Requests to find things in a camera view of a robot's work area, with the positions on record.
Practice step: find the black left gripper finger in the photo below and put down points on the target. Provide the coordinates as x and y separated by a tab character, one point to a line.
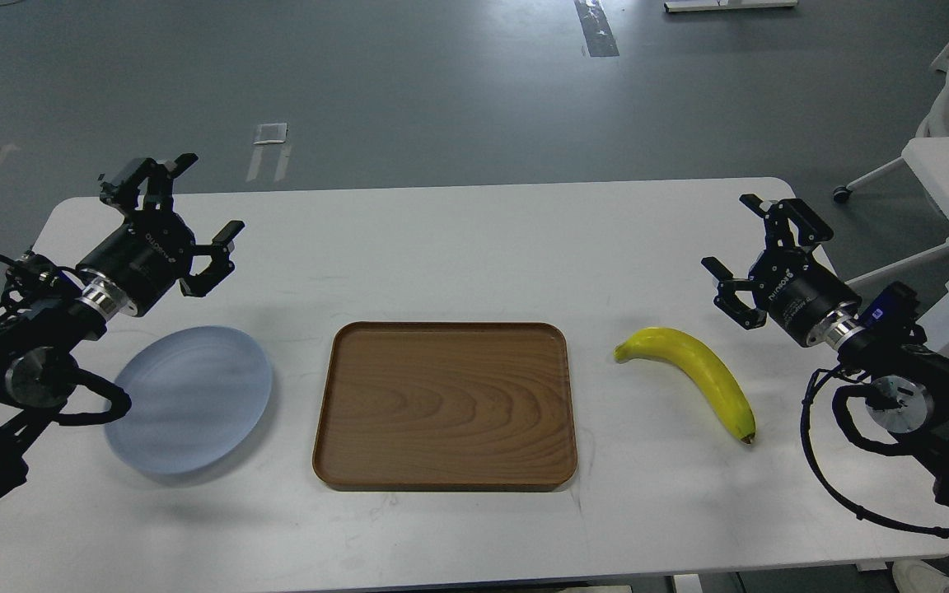
145	185
219	265

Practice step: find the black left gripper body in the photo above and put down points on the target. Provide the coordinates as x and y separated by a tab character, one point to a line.
143	259

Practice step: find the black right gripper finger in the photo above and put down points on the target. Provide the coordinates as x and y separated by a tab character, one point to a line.
727	297
791	227

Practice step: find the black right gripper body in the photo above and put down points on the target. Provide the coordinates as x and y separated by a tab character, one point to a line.
799	293

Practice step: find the yellow banana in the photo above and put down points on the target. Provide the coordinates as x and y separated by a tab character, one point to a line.
701	364

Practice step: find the light blue round plate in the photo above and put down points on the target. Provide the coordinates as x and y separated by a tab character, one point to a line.
196	396

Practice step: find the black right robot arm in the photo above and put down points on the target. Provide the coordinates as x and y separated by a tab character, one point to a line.
893	393

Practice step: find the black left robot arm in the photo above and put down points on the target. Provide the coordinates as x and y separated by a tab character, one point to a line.
46	310

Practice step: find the brown wooden tray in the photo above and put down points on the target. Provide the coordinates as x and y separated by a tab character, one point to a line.
447	406

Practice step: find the white board on floor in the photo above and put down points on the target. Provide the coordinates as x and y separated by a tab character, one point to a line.
674	7

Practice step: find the white shoe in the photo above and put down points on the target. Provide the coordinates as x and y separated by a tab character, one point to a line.
918	576

